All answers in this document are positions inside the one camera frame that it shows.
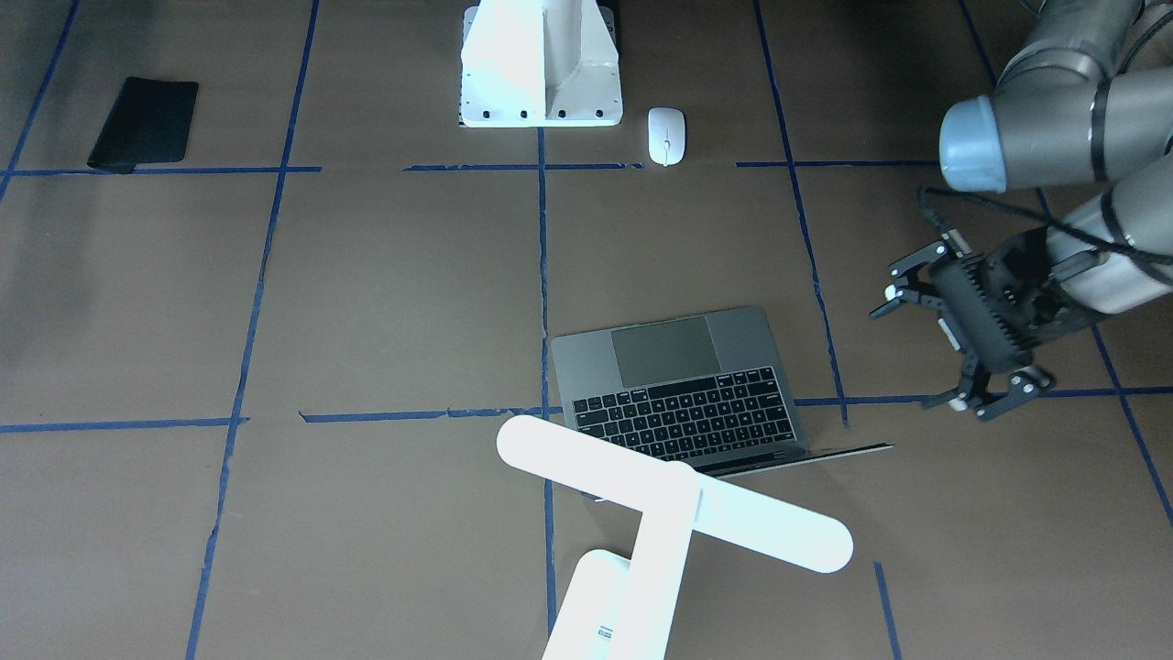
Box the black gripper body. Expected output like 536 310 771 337
927 229 1091 373

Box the grey laptop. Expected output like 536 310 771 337
552 306 887 478

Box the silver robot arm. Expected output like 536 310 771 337
872 1 1172 421

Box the white computer mouse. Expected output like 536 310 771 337
647 107 687 166

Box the black mouse pad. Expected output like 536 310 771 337
84 76 201 173

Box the brown paper table cover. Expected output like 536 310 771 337
4 1 1169 659

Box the white pillar mount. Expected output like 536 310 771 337
457 1 624 128

